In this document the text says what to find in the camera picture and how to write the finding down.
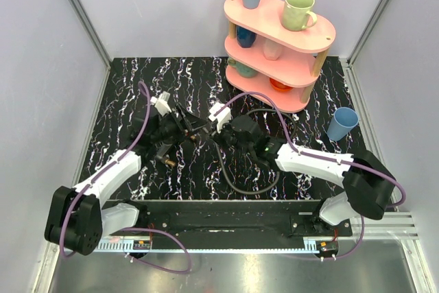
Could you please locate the orange bowl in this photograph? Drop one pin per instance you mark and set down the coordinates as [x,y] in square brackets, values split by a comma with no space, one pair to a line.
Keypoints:
[279,86]

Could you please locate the black marble pattern mat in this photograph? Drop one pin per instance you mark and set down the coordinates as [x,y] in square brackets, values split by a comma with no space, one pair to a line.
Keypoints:
[205,170]

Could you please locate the dark grey faucet mixer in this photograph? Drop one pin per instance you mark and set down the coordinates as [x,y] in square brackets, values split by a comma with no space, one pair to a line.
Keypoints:
[189,126]

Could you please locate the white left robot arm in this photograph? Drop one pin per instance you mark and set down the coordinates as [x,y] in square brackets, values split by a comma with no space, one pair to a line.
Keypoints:
[78,219]

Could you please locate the green mug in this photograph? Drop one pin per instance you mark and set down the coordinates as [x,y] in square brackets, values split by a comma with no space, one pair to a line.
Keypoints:
[298,15]

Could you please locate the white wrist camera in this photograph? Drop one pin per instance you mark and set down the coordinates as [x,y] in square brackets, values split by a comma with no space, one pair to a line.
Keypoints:
[161,103]
[219,115]

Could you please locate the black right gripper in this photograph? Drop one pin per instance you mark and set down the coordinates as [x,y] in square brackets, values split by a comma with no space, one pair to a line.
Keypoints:
[219,136]

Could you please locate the silver aluminium rail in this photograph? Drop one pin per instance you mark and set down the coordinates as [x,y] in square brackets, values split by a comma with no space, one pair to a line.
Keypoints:
[157,240]

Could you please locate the pink three tier shelf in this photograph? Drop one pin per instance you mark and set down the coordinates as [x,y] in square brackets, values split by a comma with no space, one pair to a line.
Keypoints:
[287,63]

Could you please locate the dark blue cup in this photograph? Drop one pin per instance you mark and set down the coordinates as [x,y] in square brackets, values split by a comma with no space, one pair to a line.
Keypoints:
[245,37]

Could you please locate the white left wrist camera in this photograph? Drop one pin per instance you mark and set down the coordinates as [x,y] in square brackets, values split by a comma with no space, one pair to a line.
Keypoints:
[161,103]

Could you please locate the pink faceted cup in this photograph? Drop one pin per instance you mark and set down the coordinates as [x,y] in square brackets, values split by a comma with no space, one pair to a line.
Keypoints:
[272,50]

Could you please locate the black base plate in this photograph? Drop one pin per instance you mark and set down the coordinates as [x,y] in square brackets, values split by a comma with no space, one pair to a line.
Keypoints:
[291,218]

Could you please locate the teal glazed mug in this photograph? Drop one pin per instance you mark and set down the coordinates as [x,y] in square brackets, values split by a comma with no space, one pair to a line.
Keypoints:
[242,69]

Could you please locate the blue cup on mat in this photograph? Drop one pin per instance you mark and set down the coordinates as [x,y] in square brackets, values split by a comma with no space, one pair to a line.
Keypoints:
[343,121]

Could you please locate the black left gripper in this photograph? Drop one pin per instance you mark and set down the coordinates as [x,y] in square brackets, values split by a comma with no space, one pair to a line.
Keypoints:
[182,120]

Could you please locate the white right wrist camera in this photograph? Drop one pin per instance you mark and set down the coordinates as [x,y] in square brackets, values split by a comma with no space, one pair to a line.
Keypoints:
[219,115]

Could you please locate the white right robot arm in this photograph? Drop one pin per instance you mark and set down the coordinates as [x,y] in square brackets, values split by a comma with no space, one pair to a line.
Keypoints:
[367,185]

